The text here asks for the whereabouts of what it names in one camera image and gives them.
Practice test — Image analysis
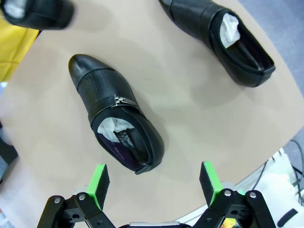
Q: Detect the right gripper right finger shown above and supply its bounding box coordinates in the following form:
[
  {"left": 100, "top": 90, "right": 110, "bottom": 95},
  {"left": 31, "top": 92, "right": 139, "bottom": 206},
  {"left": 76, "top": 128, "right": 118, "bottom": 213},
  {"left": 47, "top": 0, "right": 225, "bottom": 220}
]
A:
[{"left": 191, "top": 161, "right": 274, "bottom": 228}]

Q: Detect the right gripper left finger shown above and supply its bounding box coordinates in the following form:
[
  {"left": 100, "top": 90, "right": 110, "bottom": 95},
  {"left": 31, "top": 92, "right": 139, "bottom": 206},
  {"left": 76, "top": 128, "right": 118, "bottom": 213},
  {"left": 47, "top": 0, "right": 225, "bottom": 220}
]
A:
[{"left": 37, "top": 163, "right": 117, "bottom": 228}]

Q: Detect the black leather zip shoe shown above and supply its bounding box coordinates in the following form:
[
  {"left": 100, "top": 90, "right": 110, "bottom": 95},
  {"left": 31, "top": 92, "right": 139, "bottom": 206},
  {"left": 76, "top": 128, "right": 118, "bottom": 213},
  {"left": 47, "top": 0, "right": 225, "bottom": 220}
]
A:
[
  {"left": 158, "top": 0, "right": 276, "bottom": 88},
  {"left": 0, "top": 0, "right": 74, "bottom": 30},
  {"left": 68, "top": 54, "right": 165, "bottom": 176}
]

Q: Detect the white covered robot base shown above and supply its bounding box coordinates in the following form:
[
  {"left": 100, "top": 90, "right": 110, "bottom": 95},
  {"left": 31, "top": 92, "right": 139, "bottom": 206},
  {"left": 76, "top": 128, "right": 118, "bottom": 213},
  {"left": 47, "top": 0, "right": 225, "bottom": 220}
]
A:
[{"left": 258, "top": 147, "right": 304, "bottom": 228}]

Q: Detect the black shoe stand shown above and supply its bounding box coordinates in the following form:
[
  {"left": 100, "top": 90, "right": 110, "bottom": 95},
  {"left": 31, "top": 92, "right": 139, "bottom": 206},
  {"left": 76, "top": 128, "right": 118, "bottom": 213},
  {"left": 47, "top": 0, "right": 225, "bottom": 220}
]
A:
[{"left": 0, "top": 122, "right": 19, "bottom": 185}]

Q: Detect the white crumpled paper stuffing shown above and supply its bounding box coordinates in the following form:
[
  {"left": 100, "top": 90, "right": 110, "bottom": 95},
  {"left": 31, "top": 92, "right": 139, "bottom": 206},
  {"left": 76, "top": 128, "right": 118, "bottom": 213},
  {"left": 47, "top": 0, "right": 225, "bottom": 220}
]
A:
[
  {"left": 97, "top": 118, "right": 134, "bottom": 142},
  {"left": 4, "top": 0, "right": 25, "bottom": 19},
  {"left": 220, "top": 13, "right": 241, "bottom": 48}
]

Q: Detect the person torso yellow hoodie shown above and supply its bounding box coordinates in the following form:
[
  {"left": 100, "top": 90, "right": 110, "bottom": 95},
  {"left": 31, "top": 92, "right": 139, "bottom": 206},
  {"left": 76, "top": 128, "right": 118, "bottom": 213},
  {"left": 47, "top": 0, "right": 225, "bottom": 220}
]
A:
[{"left": 0, "top": 16, "right": 40, "bottom": 84}]

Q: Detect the thin black cable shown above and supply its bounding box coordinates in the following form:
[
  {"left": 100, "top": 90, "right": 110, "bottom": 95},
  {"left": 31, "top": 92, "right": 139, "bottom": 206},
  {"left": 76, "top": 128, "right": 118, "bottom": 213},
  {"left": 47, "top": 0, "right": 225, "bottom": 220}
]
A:
[{"left": 254, "top": 139, "right": 304, "bottom": 190}]

